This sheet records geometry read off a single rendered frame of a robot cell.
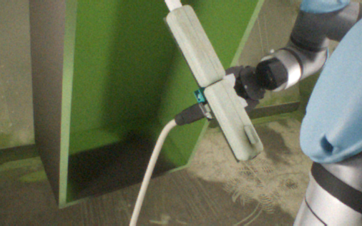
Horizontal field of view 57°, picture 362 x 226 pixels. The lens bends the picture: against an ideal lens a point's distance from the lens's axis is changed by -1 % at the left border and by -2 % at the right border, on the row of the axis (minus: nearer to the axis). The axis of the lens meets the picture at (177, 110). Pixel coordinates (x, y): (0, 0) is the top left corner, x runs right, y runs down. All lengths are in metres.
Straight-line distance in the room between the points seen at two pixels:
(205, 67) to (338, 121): 0.42
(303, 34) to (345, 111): 0.60
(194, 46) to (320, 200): 0.42
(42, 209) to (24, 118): 0.55
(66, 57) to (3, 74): 1.32
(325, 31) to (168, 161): 1.00
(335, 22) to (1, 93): 1.79
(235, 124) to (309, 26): 0.30
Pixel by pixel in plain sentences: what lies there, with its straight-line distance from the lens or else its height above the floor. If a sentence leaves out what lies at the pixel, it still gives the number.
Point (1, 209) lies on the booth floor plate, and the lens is 1.99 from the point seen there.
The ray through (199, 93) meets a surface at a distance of 0.65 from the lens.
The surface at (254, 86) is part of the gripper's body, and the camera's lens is 0.72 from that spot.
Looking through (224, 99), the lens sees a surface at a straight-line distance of 0.62.
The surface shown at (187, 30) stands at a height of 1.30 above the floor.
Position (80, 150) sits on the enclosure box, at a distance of 1.54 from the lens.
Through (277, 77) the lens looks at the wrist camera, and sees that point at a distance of 0.66.
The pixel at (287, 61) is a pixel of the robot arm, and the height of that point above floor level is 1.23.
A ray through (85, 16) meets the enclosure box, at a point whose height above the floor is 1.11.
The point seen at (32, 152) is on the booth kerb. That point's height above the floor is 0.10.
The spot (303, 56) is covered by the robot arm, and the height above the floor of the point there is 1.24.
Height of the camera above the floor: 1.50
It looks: 32 degrees down
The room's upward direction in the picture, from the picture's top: 10 degrees clockwise
